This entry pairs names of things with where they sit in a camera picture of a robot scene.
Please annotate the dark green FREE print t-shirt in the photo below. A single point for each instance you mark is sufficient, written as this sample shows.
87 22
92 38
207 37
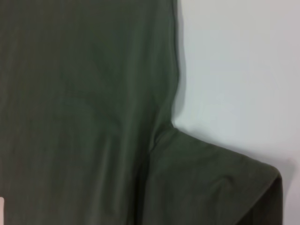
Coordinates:
93 105

